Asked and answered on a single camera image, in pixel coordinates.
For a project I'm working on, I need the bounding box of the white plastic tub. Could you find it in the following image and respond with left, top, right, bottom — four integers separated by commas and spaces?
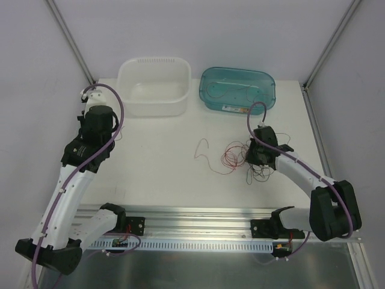
116, 57, 192, 118

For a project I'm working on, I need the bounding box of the aluminium frame post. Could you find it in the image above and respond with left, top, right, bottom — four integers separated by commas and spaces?
303, 0, 363, 91
44, 0, 96, 84

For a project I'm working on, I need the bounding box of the white slotted cable duct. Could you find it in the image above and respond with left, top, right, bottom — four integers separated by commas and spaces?
90, 237, 273, 253

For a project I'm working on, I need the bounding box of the teal transparent plastic bin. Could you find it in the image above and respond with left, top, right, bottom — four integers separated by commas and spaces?
199, 67, 276, 112

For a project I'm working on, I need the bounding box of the aluminium mounting rail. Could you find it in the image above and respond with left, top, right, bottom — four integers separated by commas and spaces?
72, 204, 361, 243

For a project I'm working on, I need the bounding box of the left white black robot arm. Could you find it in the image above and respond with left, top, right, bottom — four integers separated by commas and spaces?
15, 105, 126, 275

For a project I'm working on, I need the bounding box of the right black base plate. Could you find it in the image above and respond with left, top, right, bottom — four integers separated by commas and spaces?
250, 219, 305, 240

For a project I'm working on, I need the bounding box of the red wire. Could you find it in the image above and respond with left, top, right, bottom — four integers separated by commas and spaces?
193, 138, 252, 175

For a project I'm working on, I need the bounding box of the left aluminium frame post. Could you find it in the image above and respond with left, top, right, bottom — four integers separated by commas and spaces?
44, 0, 96, 84

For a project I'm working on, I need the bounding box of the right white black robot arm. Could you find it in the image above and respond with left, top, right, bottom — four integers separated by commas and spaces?
245, 126, 362, 241

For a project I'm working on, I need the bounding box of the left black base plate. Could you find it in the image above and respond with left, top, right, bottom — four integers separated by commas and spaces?
126, 216, 146, 236

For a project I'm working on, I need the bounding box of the black wire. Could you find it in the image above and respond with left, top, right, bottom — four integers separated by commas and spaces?
244, 132, 292, 186

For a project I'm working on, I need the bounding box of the right aluminium frame post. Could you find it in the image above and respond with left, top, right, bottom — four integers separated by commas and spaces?
303, 0, 363, 91

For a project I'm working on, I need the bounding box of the label sticker on bin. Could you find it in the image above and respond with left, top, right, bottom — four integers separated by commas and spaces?
222, 105, 249, 114

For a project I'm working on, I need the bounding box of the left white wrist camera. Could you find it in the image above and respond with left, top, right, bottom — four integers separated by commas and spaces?
80, 90, 106, 111

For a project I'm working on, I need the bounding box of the brown wire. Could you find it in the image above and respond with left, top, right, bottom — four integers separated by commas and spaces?
206, 80, 271, 108

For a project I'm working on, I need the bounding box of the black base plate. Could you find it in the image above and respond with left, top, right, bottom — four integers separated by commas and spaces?
250, 219, 305, 240
126, 216, 146, 236

